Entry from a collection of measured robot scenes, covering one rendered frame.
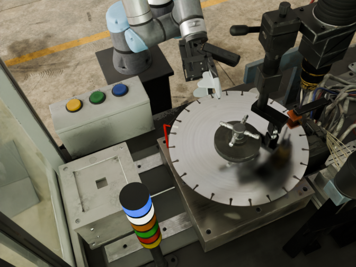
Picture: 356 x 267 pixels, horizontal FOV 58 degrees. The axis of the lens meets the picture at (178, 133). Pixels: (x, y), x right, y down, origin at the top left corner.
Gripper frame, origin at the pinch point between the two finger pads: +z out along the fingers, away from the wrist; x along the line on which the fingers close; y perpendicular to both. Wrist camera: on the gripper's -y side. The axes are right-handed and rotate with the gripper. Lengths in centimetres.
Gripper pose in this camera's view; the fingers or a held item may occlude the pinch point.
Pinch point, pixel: (217, 103)
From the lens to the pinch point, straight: 93.9
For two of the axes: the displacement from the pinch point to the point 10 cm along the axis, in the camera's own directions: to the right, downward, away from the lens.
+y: -9.8, 2.1, -0.6
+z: 2.1, 9.8, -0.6
